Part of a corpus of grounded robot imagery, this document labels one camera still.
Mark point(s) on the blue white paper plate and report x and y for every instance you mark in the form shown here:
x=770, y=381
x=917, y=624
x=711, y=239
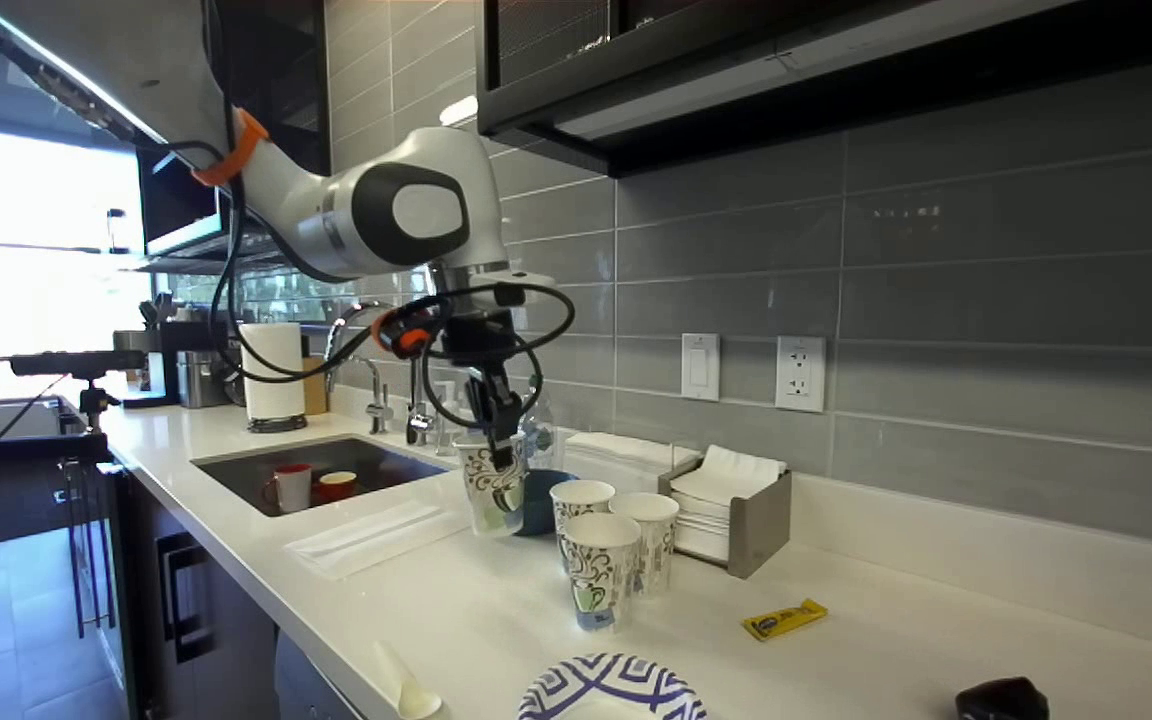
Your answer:
x=610, y=687

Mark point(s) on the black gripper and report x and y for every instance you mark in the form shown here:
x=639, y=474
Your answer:
x=482, y=340

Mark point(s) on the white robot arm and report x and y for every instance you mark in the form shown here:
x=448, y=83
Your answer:
x=154, y=72

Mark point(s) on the paper towel roll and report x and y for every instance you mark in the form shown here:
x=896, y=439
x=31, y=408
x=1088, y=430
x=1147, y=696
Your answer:
x=273, y=389

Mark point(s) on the napkin holder with napkins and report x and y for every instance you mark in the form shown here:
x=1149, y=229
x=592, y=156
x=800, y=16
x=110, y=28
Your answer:
x=732, y=509

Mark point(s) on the white light switch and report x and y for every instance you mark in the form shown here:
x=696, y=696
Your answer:
x=701, y=366

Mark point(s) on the black upper cabinet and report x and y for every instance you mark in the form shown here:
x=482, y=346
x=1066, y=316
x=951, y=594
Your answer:
x=633, y=84

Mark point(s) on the camera on tripod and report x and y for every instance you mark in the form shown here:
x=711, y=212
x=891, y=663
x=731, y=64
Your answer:
x=84, y=369

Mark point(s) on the clear plastic bottle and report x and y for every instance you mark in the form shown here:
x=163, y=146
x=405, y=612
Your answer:
x=533, y=443

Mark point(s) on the white power outlet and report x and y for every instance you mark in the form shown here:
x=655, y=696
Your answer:
x=800, y=373

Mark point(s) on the paper cup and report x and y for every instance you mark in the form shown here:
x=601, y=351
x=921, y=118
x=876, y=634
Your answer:
x=659, y=525
x=601, y=553
x=579, y=496
x=492, y=494

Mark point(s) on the chrome kitchen faucet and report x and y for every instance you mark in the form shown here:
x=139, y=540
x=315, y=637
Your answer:
x=342, y=351

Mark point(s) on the dark blue bowl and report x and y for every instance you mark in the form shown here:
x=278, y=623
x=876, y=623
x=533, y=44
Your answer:
x=539, y=503

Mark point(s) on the yellow packet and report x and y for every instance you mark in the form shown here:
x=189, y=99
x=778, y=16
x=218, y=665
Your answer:
x=785, y=623

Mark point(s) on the small black object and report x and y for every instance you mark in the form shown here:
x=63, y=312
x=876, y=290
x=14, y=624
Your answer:
x=1001, y=701

